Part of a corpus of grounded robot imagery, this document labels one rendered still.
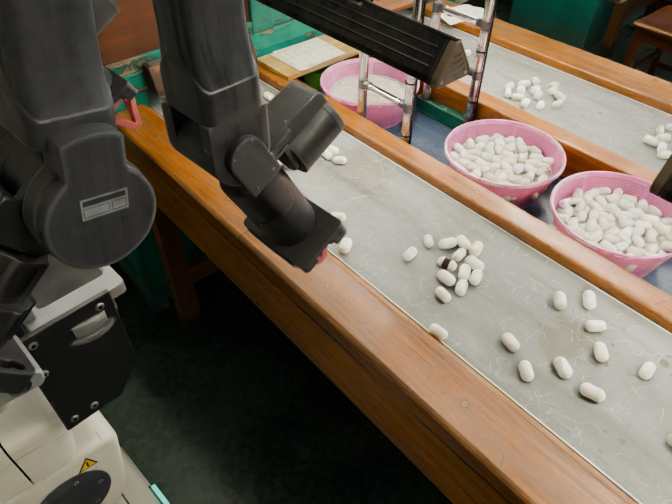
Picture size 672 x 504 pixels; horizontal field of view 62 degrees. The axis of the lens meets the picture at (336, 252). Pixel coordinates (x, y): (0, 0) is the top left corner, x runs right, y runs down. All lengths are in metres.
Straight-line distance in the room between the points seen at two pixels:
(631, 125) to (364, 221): 0.77
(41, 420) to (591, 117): 1.36
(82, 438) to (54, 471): 0.05
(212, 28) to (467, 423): 0.61
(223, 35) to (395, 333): 0.60
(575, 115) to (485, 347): 0.81
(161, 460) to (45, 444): 0.96
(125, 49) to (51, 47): 1.14
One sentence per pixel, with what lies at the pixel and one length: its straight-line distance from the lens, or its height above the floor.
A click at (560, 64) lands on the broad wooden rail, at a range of 1.79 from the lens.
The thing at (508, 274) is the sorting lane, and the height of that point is 0.74.
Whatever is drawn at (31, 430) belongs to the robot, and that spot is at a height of 0.89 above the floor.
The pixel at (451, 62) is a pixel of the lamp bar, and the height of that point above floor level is 1.08.
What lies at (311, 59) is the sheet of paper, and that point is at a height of 0.78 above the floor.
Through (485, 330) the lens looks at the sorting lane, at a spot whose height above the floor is 0.74.
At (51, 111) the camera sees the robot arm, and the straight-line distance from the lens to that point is 0.37.
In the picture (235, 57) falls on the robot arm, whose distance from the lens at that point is 0.44.
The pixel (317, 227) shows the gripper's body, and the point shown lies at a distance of 0.59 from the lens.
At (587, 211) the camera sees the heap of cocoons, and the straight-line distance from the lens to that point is 1.28.
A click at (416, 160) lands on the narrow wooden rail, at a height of 0.76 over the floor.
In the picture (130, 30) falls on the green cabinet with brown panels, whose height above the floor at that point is 0.94.
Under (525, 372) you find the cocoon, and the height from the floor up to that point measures 0.76.
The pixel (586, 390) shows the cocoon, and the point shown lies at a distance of 0.92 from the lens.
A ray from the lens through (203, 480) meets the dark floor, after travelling 1.65.
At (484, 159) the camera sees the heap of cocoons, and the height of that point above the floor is 0.73.
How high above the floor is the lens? 1.47
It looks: 44 degrees down
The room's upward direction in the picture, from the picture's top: straight up
